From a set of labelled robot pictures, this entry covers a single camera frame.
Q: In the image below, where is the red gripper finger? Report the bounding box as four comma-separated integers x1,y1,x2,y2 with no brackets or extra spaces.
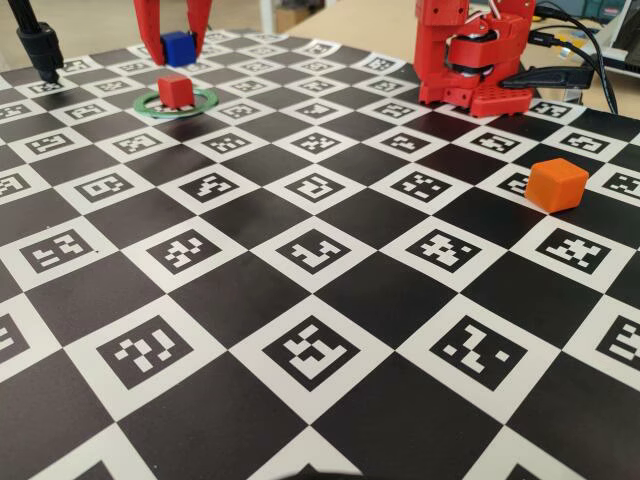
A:
132,0,167,67
185,0,215,57

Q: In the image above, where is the blue cube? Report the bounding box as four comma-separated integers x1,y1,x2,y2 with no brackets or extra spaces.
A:
160,31,197,68

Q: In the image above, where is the red cube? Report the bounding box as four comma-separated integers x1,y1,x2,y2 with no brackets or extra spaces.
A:
157,74,195,108

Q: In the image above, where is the red robot base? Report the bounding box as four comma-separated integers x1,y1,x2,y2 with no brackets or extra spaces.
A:
418,74,534,119

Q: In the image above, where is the orange cube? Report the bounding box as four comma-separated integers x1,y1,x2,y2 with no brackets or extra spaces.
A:
524,157,590,215

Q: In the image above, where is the white table leg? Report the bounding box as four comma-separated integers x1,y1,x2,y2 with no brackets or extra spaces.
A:
259,0,279,35

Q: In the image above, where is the cardboard box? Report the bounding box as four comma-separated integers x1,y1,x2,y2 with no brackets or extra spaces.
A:
276,8,307,32

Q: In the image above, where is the black white marker board mat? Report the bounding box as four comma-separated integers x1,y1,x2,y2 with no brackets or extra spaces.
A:
0,28,640,480

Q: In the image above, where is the black usb plug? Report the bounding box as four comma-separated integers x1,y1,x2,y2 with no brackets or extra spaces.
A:
528,29,569,49

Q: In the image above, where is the grey white device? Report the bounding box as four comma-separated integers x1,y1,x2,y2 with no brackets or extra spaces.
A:
597,0,640,76

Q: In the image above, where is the green ring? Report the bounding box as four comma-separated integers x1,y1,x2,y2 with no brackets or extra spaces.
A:
132,87,221,120

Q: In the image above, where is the black cable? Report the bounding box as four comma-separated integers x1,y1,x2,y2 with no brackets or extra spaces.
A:
535,2,619,114

